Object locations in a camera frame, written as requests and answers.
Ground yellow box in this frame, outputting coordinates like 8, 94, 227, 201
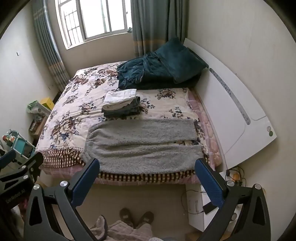
40, 97, 55, 111

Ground white nightstand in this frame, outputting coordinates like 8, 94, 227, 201
186, 171, 245, 232

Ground floral fleece blanket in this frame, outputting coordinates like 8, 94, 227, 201
35, 61, 208, 186

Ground teal storage cart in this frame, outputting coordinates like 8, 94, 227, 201
2, 130, 37, 161

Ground white bed headboard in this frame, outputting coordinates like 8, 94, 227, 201
183, 38, 277, 171

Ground wooden bedside table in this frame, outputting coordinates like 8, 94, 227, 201
28, 115, 48, 141

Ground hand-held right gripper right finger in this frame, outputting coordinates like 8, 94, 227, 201
194, 158, 271, 241

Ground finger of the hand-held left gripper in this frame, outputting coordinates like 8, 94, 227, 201
0, 149, 16, 171
0, 152, 44, 186

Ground green and white bag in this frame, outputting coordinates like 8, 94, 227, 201
26, 100, 52, 114

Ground dark teal pillow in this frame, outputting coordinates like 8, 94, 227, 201
155, 37, 208, 84

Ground grey slipper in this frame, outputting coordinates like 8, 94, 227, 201
119, 208, 135, 227
136, 211, 154, 229

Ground window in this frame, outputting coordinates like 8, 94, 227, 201
55, 0, 133, 49

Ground black phone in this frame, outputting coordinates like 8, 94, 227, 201
203, 202, 219, 214

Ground folded dark jeans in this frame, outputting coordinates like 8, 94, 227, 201
102, 96, 141, 117

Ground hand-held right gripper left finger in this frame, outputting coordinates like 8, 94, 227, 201
24, 158, 100, 241

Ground grey-green striped curtain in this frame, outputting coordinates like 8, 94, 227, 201
31, 0, 71, 92
131, 0, 190, 58

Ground pink bed mattress sheet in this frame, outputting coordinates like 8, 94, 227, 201
39, 88, 223, 186

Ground grey fluffy pants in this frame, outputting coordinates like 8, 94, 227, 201
85, 118, 203, 174

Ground dark teal folded blanket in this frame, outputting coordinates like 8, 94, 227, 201
117, 52, 201, 91

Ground folded white cloth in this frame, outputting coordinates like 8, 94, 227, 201
102, 89, 137, 111

